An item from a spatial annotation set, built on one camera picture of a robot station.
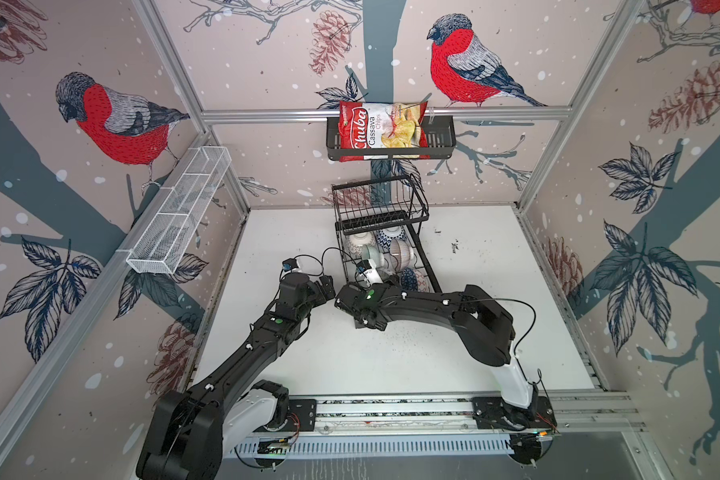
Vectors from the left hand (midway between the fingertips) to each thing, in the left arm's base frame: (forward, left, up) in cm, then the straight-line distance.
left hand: (320, 282), depth 84 cm
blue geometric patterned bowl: (+6, -27, -9) cm, 29 cm away
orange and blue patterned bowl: (+22, -21, -6) cm, 31 cm away
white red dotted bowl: (+18, -12, -6) cm, 23 cm away
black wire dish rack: (+31, -18, -7) cm, 36 cm away
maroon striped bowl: (+12, -25, -3) cm, 27 cm away
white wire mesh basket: (+2, +37, +18) cm, 41 cm away
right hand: (0, -21, -4) cm, 21 cm away
